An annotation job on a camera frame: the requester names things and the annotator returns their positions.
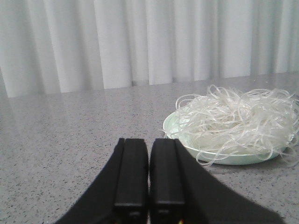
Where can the light green round plate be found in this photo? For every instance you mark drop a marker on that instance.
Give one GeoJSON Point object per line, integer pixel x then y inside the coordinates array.
{"type": "Point", "coordinates": [234, 138]}

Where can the white pleated curtain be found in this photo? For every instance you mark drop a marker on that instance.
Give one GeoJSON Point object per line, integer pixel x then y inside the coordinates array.
{"type": "Point", "coordinates": [54, 46]}

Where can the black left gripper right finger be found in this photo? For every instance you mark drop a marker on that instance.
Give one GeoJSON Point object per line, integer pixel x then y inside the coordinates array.
{"type": "Point", "coordinates": [183, 192]}

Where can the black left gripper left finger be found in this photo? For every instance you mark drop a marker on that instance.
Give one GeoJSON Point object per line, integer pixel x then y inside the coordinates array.
{"type": "Point", "coordinates": [119, 194]}

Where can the white translucent vermicelli bundle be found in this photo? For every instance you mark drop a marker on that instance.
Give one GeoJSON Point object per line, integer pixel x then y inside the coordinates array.
{"type": "Point", "coordinates": [256, 100]}

